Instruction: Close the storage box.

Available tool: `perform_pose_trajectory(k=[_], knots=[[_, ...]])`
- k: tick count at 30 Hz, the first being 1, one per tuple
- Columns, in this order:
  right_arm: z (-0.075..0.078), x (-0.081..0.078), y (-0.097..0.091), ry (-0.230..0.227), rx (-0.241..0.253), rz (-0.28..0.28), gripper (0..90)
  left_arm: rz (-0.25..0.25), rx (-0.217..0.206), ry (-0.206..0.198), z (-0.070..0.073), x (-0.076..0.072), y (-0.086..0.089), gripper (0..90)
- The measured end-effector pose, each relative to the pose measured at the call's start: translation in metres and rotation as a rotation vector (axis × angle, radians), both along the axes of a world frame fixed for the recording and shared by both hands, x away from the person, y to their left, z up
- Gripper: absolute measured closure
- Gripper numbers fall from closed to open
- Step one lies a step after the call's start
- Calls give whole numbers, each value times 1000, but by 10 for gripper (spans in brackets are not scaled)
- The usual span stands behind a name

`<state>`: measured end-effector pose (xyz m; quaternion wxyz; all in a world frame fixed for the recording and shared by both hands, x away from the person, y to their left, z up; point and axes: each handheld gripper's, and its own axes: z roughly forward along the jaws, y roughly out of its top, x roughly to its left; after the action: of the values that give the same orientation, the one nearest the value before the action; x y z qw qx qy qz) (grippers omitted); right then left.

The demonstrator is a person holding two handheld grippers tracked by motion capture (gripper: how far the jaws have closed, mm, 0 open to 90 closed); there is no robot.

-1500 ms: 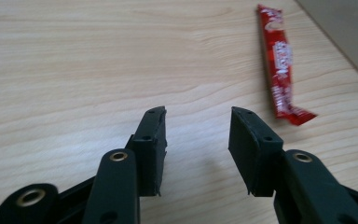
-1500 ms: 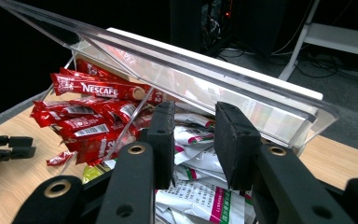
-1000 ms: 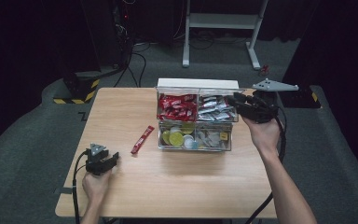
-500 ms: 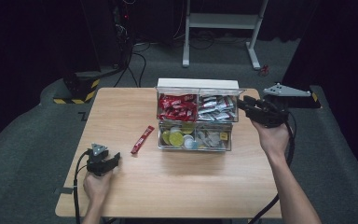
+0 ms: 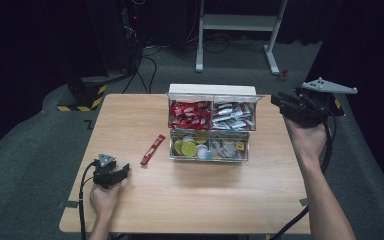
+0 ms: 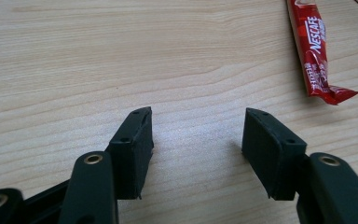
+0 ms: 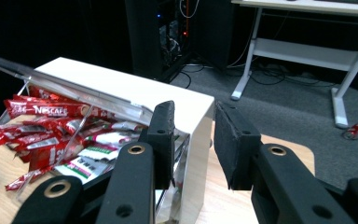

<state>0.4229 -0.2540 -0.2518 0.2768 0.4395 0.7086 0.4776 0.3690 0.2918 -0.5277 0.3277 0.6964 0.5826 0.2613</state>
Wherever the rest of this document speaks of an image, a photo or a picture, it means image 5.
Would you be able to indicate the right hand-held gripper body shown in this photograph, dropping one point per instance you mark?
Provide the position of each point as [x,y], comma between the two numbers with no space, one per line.
[313,103]

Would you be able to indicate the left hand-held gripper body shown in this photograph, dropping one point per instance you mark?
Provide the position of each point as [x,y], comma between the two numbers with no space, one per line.
[105,173]

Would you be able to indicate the red stick packet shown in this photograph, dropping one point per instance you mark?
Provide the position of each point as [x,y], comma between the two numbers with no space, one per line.
[152,150]

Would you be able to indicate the clear organizer box white top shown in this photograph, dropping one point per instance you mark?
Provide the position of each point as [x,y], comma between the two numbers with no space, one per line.
[210,126]

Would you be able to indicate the person's left hand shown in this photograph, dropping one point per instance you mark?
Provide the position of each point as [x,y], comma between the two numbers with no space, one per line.
[104,200]

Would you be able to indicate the person's right hand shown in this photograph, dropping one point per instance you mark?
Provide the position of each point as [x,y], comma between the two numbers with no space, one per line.
[308,140]

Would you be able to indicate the small red floor object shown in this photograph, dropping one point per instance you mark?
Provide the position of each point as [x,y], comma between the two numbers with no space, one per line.
[283,75]

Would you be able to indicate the grey tape piece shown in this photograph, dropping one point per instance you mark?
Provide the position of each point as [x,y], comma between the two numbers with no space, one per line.
[303,202]
[68,204]

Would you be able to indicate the pile of silver packets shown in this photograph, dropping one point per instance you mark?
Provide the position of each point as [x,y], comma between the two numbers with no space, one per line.
[233,116]

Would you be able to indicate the green round capsule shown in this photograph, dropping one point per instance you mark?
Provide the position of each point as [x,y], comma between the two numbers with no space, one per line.
[189,149]
[201,137]
[177,146]

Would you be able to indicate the small yellow sachet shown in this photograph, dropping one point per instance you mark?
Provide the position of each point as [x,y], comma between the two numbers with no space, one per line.
[240,146]

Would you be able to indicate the white round capsule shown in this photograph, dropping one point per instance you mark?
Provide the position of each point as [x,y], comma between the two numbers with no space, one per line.
[202,152]
[187,139]

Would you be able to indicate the heap of grey sachets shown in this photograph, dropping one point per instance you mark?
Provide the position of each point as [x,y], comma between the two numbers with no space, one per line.
[223,148]

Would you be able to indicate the black yellow striped base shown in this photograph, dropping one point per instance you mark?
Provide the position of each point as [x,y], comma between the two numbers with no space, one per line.
[86,93]

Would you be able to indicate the pile of red packets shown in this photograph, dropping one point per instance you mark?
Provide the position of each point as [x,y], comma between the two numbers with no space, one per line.
[190,115]

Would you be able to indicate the white metal stand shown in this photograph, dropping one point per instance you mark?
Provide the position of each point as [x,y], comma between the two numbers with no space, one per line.
[236,21]

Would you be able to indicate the dark equipment rack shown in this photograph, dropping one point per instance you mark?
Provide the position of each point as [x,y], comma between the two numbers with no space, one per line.
[130,33]

